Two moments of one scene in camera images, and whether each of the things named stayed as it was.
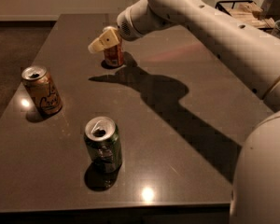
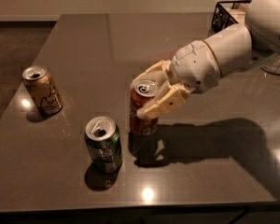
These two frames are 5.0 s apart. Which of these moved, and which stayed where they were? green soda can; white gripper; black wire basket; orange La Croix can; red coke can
Moved: red coke can; white gripper
Stayed: black wire basket; green soda can; orange La Croix can
